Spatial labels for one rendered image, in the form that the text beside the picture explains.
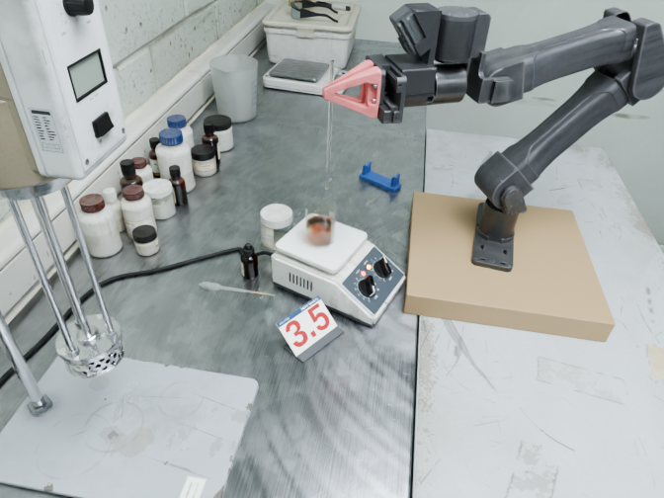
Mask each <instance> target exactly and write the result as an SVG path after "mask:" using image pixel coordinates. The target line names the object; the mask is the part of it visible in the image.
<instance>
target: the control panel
mask: <svg viewBox="0 0 664 498"><path fill-rule="evenodd" d="M383 256H384V255H383V254H382V253H381V252H379V251H378V250H377V249H376V248H375V247H373V248H372V250H371V251H370V252H369V253H368V254H367V255H366V256H365V258H364V259H363V260H362V261H361V262H360V263H359V265H358V266H357V267H356V268H355V269H354V270H353V271H352V273H351V274H350V275H349V276H348V277H347V278H346V280H345V281H344V282H343V283H342V285H343V286H344V287H345V288H346V289H347V290H348V291H349V292H350V293H351V294H352V295H353V296H354V297H355V298H356V299H358V300H359V301H360V302H361V303H362V304H363V305H364V306H365V307H366V308H367V309H368V310H369V311H370V312H371V313H372V314H376V313H377V312H378V310H379V309H380V307H381V306H382V305H383V303H384V302H385V301H386V299H387V298H388V296H389V295H390V294H391V292H392V291H393V290H394V288H395V287H396V286H397V284H398V283H399V281H400V280H401V279H402V277H403V276H404V274H403V273H402V272H401V271H400V270H398V269H397V268H396V267H395V266H394V265H393V264H392V263H391V262H390V261H389V260H388V259H387V258H386V257H385V256H384V257H385V258H386V260H387V262H388V264H389V267H390V269H391V271H392V273H391V274H390V275H389V276H388V277H387V278H381V277H380V276H378V275H377V274H376V272H375V271H374V263H375V262H377V261H379V259H381V258H382V257H383ZM367 265H370V266H371V268H370V269H368V268H367ZM362 272H365V273H366V274H365V275H364V276H363V275H362ZM369 275H371V276H373V281H374V286H375V295H374V296H372V297H366V296H364V295H362V294H361V292H360V290H359V282H360V281H361V280H364V279H365V278H366V277H368V276H369Z"/></svg>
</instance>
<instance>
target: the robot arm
mask: <svg viewBox="0 0 664 498"><path fill-rule="evenodd" d="M389 20H390V22H391V24H392V26H393V27H394V28H395V30H396V32H397V34H398V35H399V37H398V40H399V42H400V44H401V45H402V47H403V49H404V51H406V52H407V53H401V54H386V55H385V56H383V55H382V54H373V55H366V60H365V61H364V62H362V63H361V64H359V65H358V66H356V67H355V68H353V69H352V70H350V71H349V72H347V73H346V74H344V75H343V76H341V77H339V78H338V79H336V80H334V84H333V85H331V86H329V84H327V85H325V86H323V88H322V97H323V98H324V100H327V101H329V102H332V103H335V104H338V105H340V106H343V107H346V108H348V109H351V110H353V111H355V112H358V113H360V114H363V115H365V116H367V117H370V118H372V119H376V118H378V119H379V121H380V122H381V123H382V124H400V123H402V117H403V109H404V108H407V107H418V106H427V105H428V106H429V105H440V104H450V103H459V102H460V101H462V99H463V98H464V96H465V94H466V95H467V96H469V97H470V98H471V99H472V100H473V101H475V102H476V103H477V104H488V105H489V106H492V107H500V106H503V105H506V104H509V103H512V102H516V101H519V100H522V99H523V97H524V93H528V92H530V91H533V90H534V89H535V88H537V87H538V86H540V85H542V84H545V83H547V82H550V81H553V80H555V79H559V78H562V77H565V76H568V75H571V74H574V73H577V72H580V71H584V70H587V69H590V68H594V70H595V71H594V72H593V73H592V74H591V75H590V76H588V77H587V78H586V80H585V82H584V83H583V84H582V86H581V87H580V88H579V89H578V90H577V91H576V92H575V93H574V94H573V95H572V96H571V97H570V98H569V99H568V100H567V101H566V102H565V103H563V104H562V105H561V106H560V107H559V108H558V109H557V110H555V111H554V112H553V113H552V114H551V115H550V116H549V117H547V118H546V119H545V120H544V121H543V122H542V123H541V124H539V125H538V126H537V127H536V128H535V129H533V130H532V131H531V132H530V133H529V134H527V135H526V136H525V137H523V138H522V139H520V140H519V141H518V142H516V143H515V144H512V145H510V146H508V147H507V148H506V149H505V150H504V151H503V152H499V151H496V152H495V153H494V154H493V155H492V156H491V157H490V158H488V159H487V160H486V161H485V162H484V163H483V164H482V165H481V166H480V167H479V168H478V169H477V171H476V173H475V175H474V183H475V185H476V186H477V187H478V188H479V190H480V191H481V192H482V193H483V194H484V195H485V196H486V197H487V199H486V201H485V203H479V205H478V209H477V217H476V224H475V232H474V240H473V248H472V256H471V263H472V264H473V265H474V266H478V267H483V268H488V269H492V270H497V271H502V272H507V273H509V272H511V271H512V269H513V261H514V235H515V229H514V228H515V225H516V222H517V219H518V216H519V213H524V212H526V211H527V207H526V204H525V199H524V197H525V196H526V195H527V194H528V193H529V192H531V191H532V190H533V189H534V188H533V187H532V183H533V182H535V181H536V180H537V179H538V178H539V177H540V174H541V173H542V172H543V171H544V170H545V169H546V168H547V167H548V166H549V165H550V164H551V163H552V162H553V161H554V160H555V159H556V158H557V157H558V156H559V155H560V154H562V153H563V152H564V151H565V150H566V149H568V148H569V147H570V146H571V145H572V144H574V143H575V142H576V141H577V140H578V139H579V138H581V137H582V136H583V135H584V134H585V133H587V132H588V131H589V130H590V129H591V128H593V127H594V126H595V125H597V124H598V123H600V122H601V121H602V120H604V119H605V118H607V117H608V116H610V115H611V114H613V113H616V112H618V111H619V110H621V109H622V108H623V107H624V106H626V105H627V104H629V105H631V106H634V105H635V104H637V103H638V102H639V101H640V100H648V99H650V98H652V97H654V96H655V95H657V94H658V93H659V92H660V91H661V90H662V89H663V88H664V35H663V31H662V27H661V25H660V24H659V23H656V22H654V21H651V20H648V19H646V18H638V19H634V20H631V16H630V13H629V12H628V11H625V10H622V9H619V8H617V7H612V8H608V9H605V10H604V15H603V18H602V19H600V20H598V22H596V23H594V24H591V25H589V26H586V27H584V28H581V29H578V30H575V31H572V32H569V33H565V34H562V35H559V36H556V37H553V38H549V39H546V40H543V41H537V42H533V43H529V44H519V45H514V46H511V47H507V48H503V47H498V48H495V49H492V50H489V51H484V50H485V46H486V41H487V37H488V32H489V27H490V22H491V16H490V14H488V13H486V12H484V11H482V10H480V9H479V8H477V7H461V6H442V7H438V8H436V7H435V6H433V5H431V4H430V3H409V4H404V5H402V6H401V7H400V8H399V9H397V10H396V11H395V12H394V13H392V14H391V15H390V16H389ZM635 44H636V47H634V45H635ZM434 60H436V61H438V62H440V63H434ZM358 85H361V95H360V96H358V97H353V96H348V95H343V94H339V93H337V92H339V91H342V90H345V89H347V88H351V87H354V86H358ZM481 249H482V250H481Z"/></svg>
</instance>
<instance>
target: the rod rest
mask: <svg viewBox="0 0 664 498"><path fill-rule="evenodd" d="M371 165H372V163H371V161H369V162H368V164H367V165H365V164H364V165H363V172H362V173H361V174H360V176H359V178H360V179H362V180H364V181H367V182H369V183H371V184H374V185H376V186H378V187H381V188H383V189H385V190H388V191H390V192H392V193H395V192H396V191H398V190H399V189H400V188H401V185H402V184H400V183H399V178H400V174H399V173H397V174H396V176H395V177H392V179H388V178H386V177H384V176H381V175H379V174H377V173H375V172H373V171H371Z"/></svg>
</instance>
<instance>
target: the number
mask: <svg viewBox="0 0 664 498"><path fill-rule="evenodd" d="M333 324H334V322H333V320H332V319H331V317H330V316H329V314H328V312H327V311H326V309H325V307H324V306H323V304H322V303H321V301H320V300H318V301H317V302H315V303H314V304H313V305H311V306H310V307H308V308H307V309H306V310H305V311H303V312H302V313H300V314H299V315H298V316H296V317H295V318H293V319H292V320H290V321H289V322H287V323H286V324H284V325H283V326H281V328H282V330H283V331H284V333H285V335H286V336H287V338H288V340H289V341H290V343H291V345H292V347H293V348H294V350H295V351H298V350H299V349H301V348H302V347H303V346H305V345H306V344H307V343H309V342H310V341H311V340H313V339H314V338H315V337H317V336H318V335H319V334H321V333H322V332H323V331H325V330H326V329H328V328H329V327H330V326H332V325H333Z"/></svg>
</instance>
